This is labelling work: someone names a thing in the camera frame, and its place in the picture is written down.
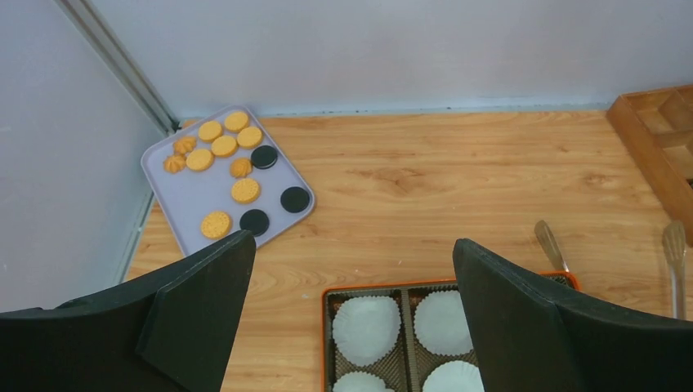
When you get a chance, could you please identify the lavender cookie tray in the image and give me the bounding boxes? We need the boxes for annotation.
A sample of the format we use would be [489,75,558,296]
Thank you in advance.
[141,105,315,256]

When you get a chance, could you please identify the swirl yellow cookie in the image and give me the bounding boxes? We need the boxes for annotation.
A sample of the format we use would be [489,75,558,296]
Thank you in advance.
[163,154,187,174]
[230,158,253,179]
[172,136,197,155]

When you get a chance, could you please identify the orange compartment box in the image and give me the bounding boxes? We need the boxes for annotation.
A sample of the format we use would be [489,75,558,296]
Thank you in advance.
[321,270,581,392]

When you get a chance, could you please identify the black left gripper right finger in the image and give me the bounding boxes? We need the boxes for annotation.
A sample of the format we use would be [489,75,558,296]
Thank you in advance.
[453,238,692,391]

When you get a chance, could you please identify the black sandwich cookie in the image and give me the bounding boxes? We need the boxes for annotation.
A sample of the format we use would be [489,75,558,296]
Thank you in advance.
[250,145,279,170]
[239,209,270,237]
[280,186,311,213]

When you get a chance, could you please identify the round yellow biscuit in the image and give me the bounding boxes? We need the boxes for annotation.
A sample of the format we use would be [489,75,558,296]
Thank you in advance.
[211,135,239,158]
[223,110,250,133]
[198,121,224,143]
[236,127,264,149]
[230,178,262,204]
[200,211,233,240]
[186,149,215,172]

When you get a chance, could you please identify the wooden divided organizer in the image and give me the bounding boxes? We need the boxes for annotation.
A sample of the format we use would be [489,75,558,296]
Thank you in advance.
[606,84,692,245]

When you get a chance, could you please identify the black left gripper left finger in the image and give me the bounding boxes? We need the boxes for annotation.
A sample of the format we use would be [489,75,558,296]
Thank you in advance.
[1,230,257,391]

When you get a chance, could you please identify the metal tongs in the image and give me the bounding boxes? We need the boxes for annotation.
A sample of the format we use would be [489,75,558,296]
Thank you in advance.
[534,220,687,320]

